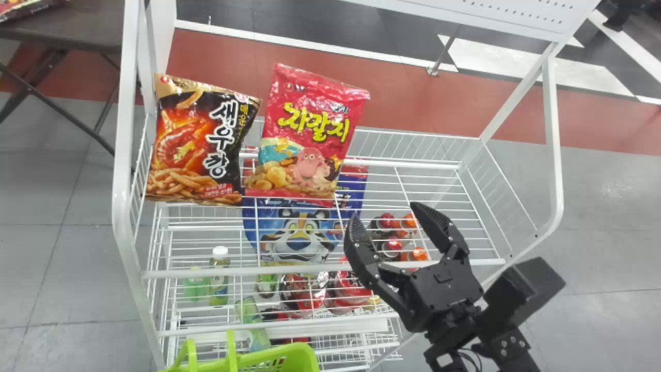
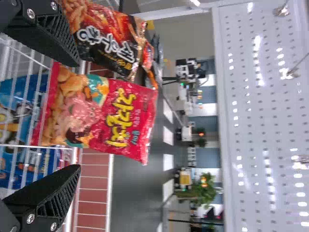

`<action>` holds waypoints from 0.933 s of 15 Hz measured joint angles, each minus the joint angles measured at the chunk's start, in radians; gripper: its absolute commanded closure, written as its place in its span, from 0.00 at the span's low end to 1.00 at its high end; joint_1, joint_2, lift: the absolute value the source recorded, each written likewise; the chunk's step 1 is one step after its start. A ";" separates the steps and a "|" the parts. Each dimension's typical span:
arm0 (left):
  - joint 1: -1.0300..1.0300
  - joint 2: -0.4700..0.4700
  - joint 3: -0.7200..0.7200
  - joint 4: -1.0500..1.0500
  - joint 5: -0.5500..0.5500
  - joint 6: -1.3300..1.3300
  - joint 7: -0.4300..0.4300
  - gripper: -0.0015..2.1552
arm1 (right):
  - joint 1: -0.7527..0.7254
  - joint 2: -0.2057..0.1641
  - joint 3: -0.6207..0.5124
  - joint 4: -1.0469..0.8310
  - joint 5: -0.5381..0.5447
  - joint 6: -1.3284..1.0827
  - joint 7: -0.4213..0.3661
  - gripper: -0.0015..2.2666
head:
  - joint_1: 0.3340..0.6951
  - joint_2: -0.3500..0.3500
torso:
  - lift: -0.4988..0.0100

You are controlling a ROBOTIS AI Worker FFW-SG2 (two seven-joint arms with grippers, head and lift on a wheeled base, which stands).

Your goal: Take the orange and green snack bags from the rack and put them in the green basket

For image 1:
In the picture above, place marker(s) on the blue cereal bag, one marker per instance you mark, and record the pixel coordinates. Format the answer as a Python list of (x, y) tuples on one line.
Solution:
[(294, 232)]

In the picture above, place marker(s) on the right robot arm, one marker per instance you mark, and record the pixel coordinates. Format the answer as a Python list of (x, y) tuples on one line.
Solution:
[(446, 359)]

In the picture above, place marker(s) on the green basket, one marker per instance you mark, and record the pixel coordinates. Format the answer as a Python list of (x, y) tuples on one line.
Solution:
[(279, 359)]

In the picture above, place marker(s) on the dark side table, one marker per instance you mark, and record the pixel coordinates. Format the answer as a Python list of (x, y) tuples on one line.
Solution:
[(72, 26)]

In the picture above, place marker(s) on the black snack packet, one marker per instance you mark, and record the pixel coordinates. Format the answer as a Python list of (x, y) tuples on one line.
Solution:
[(206, 139)]

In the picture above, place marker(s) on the small bottle red cap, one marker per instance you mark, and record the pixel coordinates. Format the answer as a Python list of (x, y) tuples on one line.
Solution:
[(393, 245), (386, 220)]

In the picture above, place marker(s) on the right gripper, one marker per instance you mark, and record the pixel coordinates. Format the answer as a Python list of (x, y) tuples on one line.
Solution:
[(439, 294)]

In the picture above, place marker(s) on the small bottle orange cap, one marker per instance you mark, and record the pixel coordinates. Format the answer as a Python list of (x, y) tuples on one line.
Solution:
[(409, 221), (419, 253)]

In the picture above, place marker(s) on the green bottle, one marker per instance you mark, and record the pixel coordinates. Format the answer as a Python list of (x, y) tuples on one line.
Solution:
[(196, 287), (219, 281)]

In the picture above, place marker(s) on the silver red snack packet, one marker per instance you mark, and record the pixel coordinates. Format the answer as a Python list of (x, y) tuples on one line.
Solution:
[(302, 294)]

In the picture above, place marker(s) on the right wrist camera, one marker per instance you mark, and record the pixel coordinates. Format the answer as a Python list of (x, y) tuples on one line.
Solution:
[(521, 289)]

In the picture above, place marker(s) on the red noodle cup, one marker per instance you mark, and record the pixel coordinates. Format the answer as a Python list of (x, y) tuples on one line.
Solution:
[(351, 292)]

